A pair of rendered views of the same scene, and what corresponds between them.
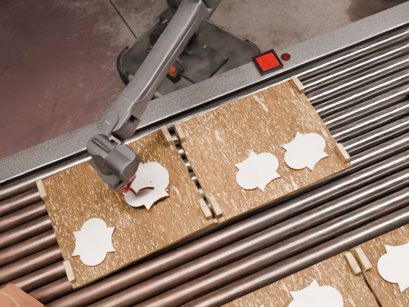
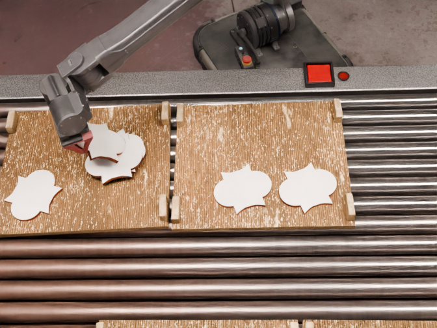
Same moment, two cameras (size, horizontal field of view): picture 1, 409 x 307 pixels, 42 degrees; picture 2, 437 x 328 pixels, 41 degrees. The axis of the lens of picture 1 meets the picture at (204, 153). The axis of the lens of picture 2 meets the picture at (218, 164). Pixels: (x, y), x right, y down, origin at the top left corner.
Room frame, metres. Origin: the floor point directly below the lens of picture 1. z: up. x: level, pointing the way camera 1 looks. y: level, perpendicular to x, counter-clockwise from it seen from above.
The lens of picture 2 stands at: (0.06, -0.31, 2.12)
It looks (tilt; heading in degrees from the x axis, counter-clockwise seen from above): 58 degrees down; 19
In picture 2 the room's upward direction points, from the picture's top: 5 degrees counter-clockwise
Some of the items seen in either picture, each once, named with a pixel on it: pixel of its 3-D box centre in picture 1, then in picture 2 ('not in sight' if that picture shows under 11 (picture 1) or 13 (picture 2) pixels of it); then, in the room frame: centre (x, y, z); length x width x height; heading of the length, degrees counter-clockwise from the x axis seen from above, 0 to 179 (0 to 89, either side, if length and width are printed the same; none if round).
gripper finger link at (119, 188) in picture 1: (120, 179); (77, 136); (0.68, 0.23, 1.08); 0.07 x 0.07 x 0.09; 36
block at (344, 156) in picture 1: (342, 153); (350, 206); (0.71, -0.38, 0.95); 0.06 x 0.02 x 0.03; 14
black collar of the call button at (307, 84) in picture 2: (267, 62); (318, 74); (1.10, -0.25, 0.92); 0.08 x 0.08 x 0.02; 14
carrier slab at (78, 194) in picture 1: (123, 202); (85, 166); (0.69, 0.25, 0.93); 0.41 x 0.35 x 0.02; 106
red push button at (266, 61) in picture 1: (267, 62); (318, 75); (1.10, -0.25, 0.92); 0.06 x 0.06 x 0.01; 14
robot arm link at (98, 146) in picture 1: (102, 150); (57, 93); (0.69, 0.24, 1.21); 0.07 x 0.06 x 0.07; 42
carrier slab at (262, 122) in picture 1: (258, 146); (260, 163); (0.79, -0.16, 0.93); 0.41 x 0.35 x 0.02; 104
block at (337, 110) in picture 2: (297, 84); (337, 110); (0.97, -0.32, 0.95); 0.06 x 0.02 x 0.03; 14
